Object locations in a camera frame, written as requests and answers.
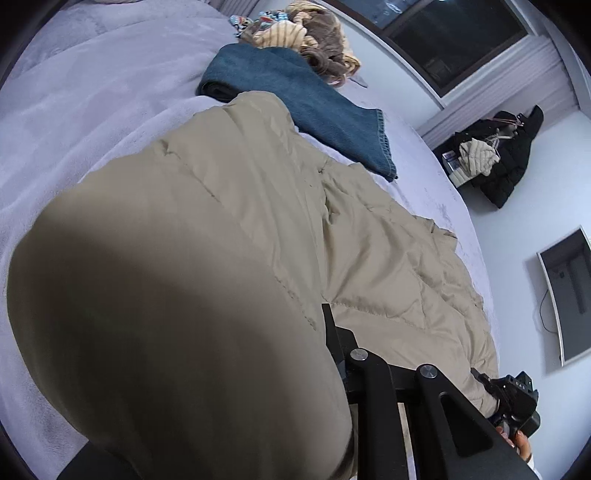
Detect dark window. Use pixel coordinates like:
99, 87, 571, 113
323, 0, 541, 97

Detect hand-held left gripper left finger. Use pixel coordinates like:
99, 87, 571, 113
56, 440, 141, 480

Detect lilac fleece blanket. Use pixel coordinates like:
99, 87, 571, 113
0, 0, 502, 472

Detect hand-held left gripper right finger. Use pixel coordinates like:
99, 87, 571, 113
321, 304, 539, 480

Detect black television cable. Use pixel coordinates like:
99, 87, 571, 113
538, 288, 560, 334

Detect person's right hand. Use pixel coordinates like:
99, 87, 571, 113
495, 422, 539, 464

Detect hanging black jacket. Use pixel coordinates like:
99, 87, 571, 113
455, 105, 544, 209

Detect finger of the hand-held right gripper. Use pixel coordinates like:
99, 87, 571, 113
470, 368, 499, 402

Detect colourful printed cloth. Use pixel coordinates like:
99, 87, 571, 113
230, 10, 289, 40

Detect striped beige plush garment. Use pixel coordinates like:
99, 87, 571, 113
240, 0, 363, 86

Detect blue printed box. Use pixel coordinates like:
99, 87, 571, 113
441, 150, 468, 188

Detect brown plush garment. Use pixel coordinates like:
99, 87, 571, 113
300, 9, 352, 79

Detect hanging beige quilted jacket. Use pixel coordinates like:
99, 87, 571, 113
455, 136, 502, 178

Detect beige puffer jacket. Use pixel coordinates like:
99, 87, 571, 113
7, 90, 502, 480

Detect blue jeans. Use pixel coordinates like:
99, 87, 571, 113
196, 44, 399, 183

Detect wall-mounted television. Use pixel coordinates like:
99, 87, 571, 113
536, 225, 591, 367

